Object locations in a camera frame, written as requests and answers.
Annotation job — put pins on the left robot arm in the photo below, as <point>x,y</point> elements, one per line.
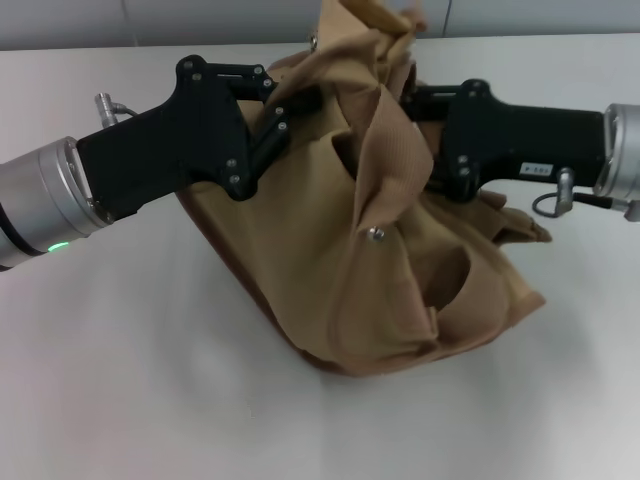
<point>40,200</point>

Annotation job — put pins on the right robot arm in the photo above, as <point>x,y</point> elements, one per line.
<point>622,150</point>

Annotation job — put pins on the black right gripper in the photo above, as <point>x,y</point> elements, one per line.
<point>525,142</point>

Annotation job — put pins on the khaki canvas food bag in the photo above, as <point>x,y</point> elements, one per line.
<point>300,250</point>

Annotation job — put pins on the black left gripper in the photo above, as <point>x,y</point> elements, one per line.
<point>175,140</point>

